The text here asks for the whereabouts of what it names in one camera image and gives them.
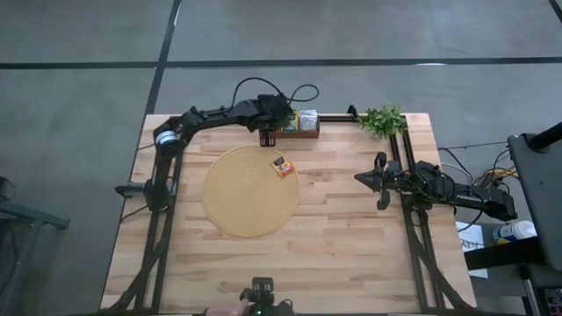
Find black pole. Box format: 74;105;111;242
526;122;562;150

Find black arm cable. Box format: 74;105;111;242
287;83;321;104
230;77;286;111

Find round woven placemat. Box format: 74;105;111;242
201;145;300;239

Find black metal table frame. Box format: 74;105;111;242
100;104;478;315

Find green plant white pot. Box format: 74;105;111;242
358;103;409;140

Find orange tea packet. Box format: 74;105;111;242
270;156;296;178

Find black metal stand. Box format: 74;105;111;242
0;175;71;316

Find grey cart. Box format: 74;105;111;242
508;131;562;273

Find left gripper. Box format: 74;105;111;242
253;93;294;147

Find black shelf bar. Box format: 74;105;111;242
464;236;544;271

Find white paper sheet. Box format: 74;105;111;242
455;221;489;280

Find white Tazo tea packet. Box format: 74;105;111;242
299;109;321;132

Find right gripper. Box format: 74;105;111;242
354;152;425;211

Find white bottle blue yellow label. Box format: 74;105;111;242
492;220;537;246

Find black computer blue lights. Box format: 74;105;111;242
522;262;562;316

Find wooden compartment box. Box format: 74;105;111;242
268;113;321;140

